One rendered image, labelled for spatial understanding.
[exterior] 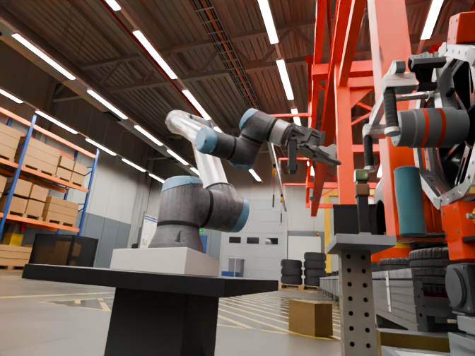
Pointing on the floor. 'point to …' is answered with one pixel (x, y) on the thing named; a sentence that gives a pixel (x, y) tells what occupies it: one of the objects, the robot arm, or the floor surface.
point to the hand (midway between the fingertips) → (336, 164)
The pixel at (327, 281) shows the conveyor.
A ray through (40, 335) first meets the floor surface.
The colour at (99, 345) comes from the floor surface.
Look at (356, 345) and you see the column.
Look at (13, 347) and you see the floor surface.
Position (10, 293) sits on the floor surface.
